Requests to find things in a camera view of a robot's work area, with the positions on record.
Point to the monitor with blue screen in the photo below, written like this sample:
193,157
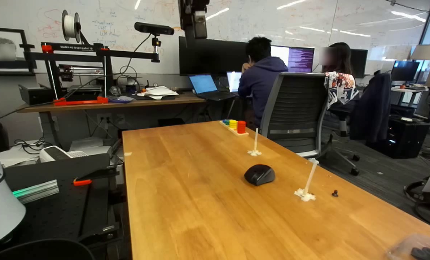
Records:
404,70

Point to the person in floral top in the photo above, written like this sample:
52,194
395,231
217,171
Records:
340,80

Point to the small black clip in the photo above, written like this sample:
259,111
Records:
334,193

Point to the person in blue hoodie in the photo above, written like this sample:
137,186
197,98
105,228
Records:
265,80

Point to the black item in container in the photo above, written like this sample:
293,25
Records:
424,254

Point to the pale green tube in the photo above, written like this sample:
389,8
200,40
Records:
34,192

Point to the black bar camera on stand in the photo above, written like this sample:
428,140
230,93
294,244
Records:
153,28

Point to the yellow block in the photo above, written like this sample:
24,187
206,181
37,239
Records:
232,125

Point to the black and orange 3D printer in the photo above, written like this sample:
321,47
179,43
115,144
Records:
79,51

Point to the white table lamp shade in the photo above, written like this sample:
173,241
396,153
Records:
425,53

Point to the large black monitor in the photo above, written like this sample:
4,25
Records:
209,57

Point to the dark monitor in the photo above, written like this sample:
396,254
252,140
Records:
359,62

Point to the wooden desk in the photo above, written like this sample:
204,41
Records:
128,103

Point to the framed portrait picture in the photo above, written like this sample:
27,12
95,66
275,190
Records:
4,44

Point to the short white peg stand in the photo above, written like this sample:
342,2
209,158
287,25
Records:
254,145

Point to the black box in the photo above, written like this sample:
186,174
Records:
34,93

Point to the open laptop with blue screen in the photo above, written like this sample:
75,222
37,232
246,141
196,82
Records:
203,85

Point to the black computer mouse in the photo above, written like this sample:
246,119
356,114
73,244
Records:
259,174

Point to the open laptop with white screen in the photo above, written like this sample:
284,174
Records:
233,82

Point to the red small cup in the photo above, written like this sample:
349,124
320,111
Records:
241,127

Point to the black chair backrest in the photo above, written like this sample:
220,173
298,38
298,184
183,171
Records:
41,252

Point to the black cabinet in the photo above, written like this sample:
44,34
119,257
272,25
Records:
407,137

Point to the black chair with jacket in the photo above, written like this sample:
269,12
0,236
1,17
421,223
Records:
370,109

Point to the monitor with purple screen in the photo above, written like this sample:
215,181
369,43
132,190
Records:
300,60

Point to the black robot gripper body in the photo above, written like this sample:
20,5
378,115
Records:
193,15

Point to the grey mesh office chair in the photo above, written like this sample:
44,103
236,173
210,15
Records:
294,114

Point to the tall tilted white peg stand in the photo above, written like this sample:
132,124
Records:
307,186

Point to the white filament spool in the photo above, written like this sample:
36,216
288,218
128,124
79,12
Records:
70,25

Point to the stack of white papers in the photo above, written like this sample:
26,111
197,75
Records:
155,93

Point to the green block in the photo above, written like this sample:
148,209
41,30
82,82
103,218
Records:
225,122

